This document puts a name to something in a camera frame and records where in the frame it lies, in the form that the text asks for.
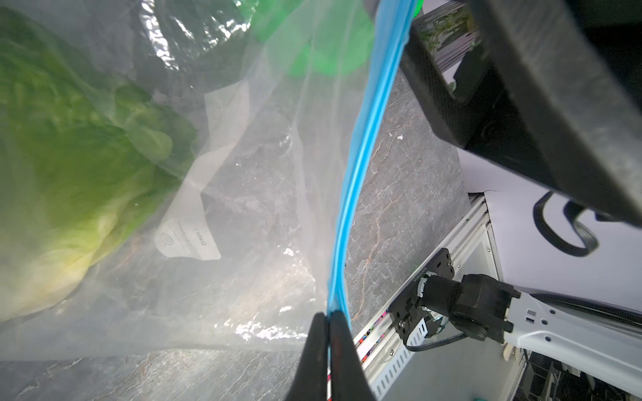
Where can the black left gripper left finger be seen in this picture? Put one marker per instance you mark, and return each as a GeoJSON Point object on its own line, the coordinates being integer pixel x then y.
{"type": "Point", "coordinates": [311, 379]}

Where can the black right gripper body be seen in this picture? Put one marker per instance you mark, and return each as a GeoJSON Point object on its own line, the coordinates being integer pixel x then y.
{"type": "Point", "coordinates": [550, 90]}

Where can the green plastic basket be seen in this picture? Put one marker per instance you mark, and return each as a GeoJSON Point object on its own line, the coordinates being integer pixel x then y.
{"type": "Point", "coordinates": [328, 38]}

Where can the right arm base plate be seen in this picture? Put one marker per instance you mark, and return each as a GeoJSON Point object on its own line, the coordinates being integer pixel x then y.
{"type": "Point", "coordinates": [412, 322]}

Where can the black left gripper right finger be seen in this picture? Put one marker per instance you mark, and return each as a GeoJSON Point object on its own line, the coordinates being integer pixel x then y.
{"type": "Point", "coordinates": [348, 382]}

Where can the chinese cabbage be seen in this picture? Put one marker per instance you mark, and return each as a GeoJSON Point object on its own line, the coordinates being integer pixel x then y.
{"type": "Point", "coordinates": [87, 157]}

